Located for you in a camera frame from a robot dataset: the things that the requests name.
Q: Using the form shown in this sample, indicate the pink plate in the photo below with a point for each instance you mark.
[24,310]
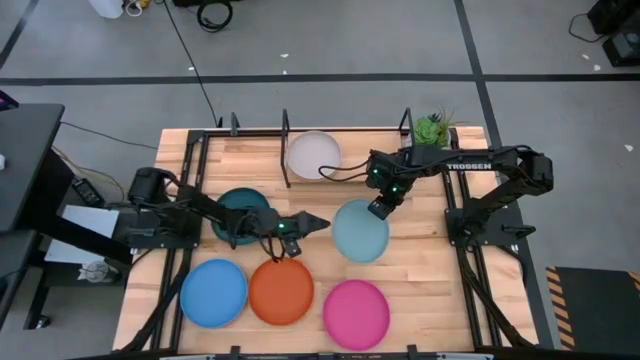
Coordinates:
[356,315]

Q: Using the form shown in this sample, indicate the white sheet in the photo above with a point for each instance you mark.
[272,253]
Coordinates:
[87,220]

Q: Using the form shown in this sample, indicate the light blue-green plate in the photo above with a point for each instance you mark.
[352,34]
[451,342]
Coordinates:
[360,235]

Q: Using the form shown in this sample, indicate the purple screen device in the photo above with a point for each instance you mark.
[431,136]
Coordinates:
[6,102]

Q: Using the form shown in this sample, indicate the blue plate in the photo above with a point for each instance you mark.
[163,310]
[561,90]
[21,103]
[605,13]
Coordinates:
[214,293]

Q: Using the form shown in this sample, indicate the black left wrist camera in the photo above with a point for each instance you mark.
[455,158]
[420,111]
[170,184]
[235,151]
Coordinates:
[292,248]

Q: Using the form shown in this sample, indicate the black aluminium rig frame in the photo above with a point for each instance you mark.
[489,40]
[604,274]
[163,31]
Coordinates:
[260,132]

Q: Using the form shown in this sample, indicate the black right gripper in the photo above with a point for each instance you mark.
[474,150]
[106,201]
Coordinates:
[395,187]

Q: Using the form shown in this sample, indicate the white plate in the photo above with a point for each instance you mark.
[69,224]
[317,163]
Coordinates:
[312,152]

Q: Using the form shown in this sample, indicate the black power adapter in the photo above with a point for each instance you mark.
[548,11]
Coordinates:
[89,192]

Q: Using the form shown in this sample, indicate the succulent in white patterned pot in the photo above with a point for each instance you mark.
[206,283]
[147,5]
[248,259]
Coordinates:
[427,131]

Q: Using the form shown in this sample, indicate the black equipment case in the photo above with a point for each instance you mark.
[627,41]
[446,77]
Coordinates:
[622,50]
[615,15]

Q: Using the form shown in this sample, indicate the black metal shelf rack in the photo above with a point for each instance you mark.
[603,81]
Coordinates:
[284,160]

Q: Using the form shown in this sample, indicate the white container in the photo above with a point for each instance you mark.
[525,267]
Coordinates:
[106,7]

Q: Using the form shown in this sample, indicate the dark teal plate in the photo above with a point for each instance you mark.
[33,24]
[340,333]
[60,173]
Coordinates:
[240,200]

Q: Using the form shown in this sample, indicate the orange plate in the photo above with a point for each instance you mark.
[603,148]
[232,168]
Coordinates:
[281,292]

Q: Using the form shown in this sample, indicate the black hazard striped mat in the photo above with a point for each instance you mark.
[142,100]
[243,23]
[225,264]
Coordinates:
[595,305]

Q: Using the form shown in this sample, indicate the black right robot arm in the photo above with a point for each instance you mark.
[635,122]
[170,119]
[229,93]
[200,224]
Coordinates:
[480,165]

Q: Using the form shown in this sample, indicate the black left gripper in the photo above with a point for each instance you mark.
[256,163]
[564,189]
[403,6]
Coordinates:
[287,227]

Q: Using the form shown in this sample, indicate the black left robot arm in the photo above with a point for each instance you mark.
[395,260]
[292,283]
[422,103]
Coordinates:
[205,205]

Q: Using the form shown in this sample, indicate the black standing desk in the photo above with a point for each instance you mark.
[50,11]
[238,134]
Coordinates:
[25,160]

